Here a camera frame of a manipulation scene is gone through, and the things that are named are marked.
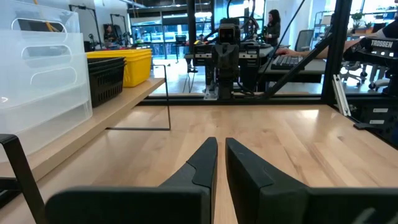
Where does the standing person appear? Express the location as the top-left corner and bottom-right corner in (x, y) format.
(264, 9), (282, 48)

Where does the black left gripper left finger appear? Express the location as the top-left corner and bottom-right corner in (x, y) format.
(45, 136), (218, 224)

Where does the silver aluminium bar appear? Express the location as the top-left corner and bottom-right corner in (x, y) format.
(331, 73), (353, 118)

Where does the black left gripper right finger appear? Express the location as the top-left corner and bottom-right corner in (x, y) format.
(226, 138), (398, 224)

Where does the black panel with white labels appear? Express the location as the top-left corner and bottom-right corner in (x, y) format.
(351, 98), (398, 147)

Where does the person's forearm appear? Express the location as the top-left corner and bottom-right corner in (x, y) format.
(297, 39), (361, 60)

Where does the seated person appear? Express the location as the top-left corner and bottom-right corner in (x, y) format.
(103, 24), (119, 48)

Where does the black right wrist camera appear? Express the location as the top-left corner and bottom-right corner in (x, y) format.
(218, 23), (241, 44)

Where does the office chair with white base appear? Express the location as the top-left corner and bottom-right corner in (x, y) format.
(340, 60), (391, 91)

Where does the grey office desk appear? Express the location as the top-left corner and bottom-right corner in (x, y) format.
(257, 46), (328, 84)

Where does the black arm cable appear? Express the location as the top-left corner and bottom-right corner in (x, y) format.
(226, 0), (261, 43)

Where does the black plastic mesh basket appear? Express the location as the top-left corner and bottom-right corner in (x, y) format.
(86, 57), (126, 65)
(88, 60), (127, 108)

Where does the green potted plant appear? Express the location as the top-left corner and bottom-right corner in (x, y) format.
(350, 12), (364, 30)

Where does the black computer keyboard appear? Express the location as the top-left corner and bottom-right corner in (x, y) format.
(270, 55), (305, 71)

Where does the black metal stand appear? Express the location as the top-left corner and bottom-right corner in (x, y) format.
(68, 4), (104, 52)

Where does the grey office chair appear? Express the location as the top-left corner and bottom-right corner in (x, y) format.
(294, 29), (315, 52)

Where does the person's hand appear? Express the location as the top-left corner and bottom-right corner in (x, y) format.
(275, 47), (301, 58)

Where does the black metal table frame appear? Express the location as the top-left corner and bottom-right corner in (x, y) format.
(136, 0), (398, 107)

